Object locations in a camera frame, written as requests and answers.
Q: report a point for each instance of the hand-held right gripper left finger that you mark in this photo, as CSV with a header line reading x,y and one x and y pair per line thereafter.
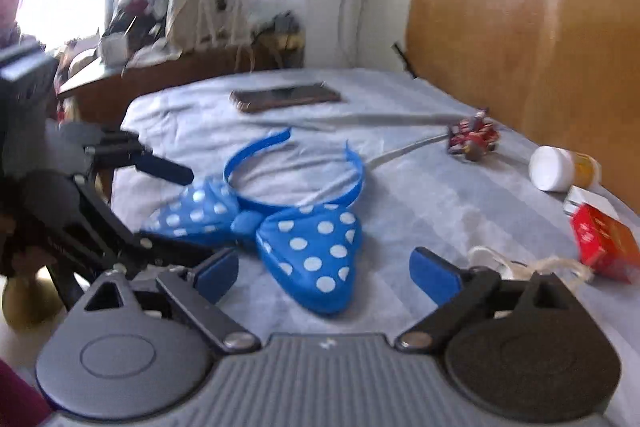
x,y
220,271

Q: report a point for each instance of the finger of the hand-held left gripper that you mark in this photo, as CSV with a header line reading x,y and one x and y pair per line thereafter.
x,y
125,234
160,169

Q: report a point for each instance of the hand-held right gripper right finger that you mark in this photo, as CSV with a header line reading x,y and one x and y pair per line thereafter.
x,y
431,271

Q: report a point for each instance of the blue polka dot bow headband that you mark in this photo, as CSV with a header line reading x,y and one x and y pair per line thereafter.
x,y
310,252

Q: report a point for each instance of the yellow bottle with white lid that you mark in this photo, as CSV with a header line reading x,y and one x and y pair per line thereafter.
x,y
550,168

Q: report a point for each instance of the small white box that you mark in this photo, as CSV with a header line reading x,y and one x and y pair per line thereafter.
x,y
582,199

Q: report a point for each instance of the red cardboard box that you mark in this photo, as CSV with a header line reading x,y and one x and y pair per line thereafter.
x,y
605,239

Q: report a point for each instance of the light blue striped bedsheet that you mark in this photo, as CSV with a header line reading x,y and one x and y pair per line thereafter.
x,y
425,207

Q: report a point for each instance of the wooden desk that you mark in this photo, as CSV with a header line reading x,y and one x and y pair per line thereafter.
x,y
165,77

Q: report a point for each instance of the brass round knob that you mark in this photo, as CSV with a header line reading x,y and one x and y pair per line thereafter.
x,y
25,304

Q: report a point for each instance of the red toy figure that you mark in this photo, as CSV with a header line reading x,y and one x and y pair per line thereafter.
x,y
472,136

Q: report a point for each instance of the dark smartphone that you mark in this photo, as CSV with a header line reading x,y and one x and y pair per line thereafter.
x,y
285,97

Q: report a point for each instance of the person's maroon clothing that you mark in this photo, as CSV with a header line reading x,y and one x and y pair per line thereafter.
x,y
12,392

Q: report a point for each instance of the brown wooden board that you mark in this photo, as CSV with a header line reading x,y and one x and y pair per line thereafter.
x,y
525,22

